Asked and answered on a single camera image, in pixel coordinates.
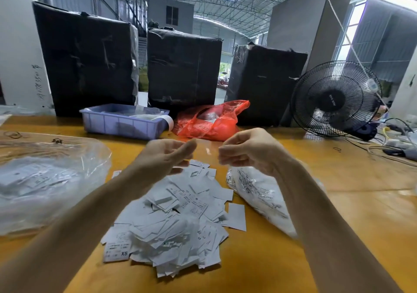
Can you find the red plastic bag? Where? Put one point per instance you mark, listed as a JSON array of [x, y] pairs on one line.
[[212, 121]]

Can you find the pile of white labels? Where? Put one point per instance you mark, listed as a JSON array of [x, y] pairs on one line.
[[173, 221]]

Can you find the clear plastic bag black print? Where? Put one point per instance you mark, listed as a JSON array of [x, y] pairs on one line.
[[260, 195]]

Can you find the person's left hand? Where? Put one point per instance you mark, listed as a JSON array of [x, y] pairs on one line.
[[159, 158]]

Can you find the white pillar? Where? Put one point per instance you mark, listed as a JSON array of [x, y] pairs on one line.
[[19, 42]]

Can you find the grey cabin with window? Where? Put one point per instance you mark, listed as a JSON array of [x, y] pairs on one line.
[[171, 14]]

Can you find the person's right hand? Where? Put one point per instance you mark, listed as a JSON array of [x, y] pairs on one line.
[[254, 149]]

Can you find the blue plastic bin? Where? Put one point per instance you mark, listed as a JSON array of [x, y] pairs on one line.
[[117, 121]]

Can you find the large clear bag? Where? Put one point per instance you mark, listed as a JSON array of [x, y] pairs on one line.
[[49, 182]]

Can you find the large black wrapped bale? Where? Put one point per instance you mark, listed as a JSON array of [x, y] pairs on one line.
[[85, 58], [266, 84], [184, 68]]

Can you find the person's right forearm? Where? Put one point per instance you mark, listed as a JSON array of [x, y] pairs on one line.
[[339, 237]]

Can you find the person's left forearm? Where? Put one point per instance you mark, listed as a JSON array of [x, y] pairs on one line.
[[62, 241]]

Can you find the black table fan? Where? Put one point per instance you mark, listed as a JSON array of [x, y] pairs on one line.
[[335, 97]]

